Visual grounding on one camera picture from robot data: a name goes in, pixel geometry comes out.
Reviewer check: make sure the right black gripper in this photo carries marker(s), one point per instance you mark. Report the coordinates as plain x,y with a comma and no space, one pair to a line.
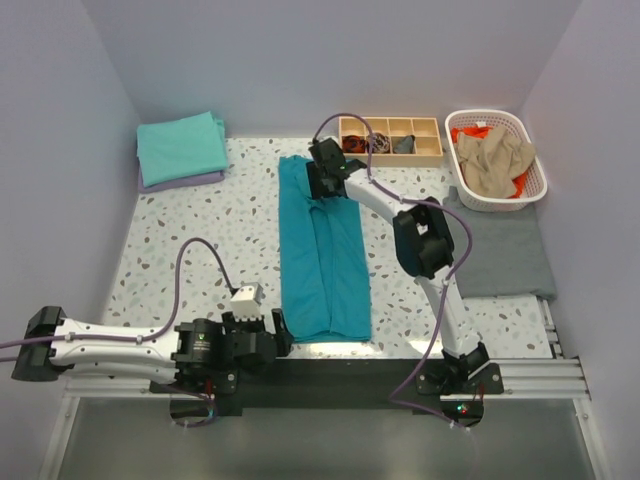
315,188

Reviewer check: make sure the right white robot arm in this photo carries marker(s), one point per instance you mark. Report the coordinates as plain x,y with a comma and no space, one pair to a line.
424,248

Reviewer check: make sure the aluminium rail frame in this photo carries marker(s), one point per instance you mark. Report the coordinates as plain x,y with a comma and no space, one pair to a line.
542,379

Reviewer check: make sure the folded grey t shirt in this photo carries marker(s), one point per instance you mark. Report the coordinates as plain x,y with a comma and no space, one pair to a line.
507,257

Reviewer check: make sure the grey rolled sock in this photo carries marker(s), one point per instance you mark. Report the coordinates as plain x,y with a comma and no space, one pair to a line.
403,145

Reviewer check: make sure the folded mint t shirt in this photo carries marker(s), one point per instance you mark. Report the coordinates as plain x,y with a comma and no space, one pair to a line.
181,149

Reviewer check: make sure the red black rolled sock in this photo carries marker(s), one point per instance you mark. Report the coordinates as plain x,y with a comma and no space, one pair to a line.
354,144

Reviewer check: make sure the teal t shirt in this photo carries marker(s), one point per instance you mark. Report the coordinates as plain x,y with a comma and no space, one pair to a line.
325,287

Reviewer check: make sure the orange t shirt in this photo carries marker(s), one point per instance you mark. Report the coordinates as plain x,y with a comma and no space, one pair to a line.
470,133

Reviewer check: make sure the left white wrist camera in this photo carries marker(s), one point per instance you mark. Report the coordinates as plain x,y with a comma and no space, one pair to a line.
246,302

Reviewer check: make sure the beige t shirt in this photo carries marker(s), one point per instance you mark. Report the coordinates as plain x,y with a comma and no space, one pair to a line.
495,160

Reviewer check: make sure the folded lavender t shirt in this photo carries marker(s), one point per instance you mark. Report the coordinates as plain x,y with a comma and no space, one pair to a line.
191,181

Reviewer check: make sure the brown white rolled sock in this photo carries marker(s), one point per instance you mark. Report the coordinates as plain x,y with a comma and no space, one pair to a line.
378,143

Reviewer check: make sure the white laundry basket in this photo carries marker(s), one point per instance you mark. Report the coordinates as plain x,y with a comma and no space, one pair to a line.
536,185

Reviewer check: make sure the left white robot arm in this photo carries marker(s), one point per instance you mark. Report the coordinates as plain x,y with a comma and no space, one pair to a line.
200,357

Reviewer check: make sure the wooden compartment tray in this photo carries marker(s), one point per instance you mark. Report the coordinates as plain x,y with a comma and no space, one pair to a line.
428,144

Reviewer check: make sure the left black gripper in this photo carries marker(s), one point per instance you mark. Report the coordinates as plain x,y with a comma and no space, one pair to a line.
281,331

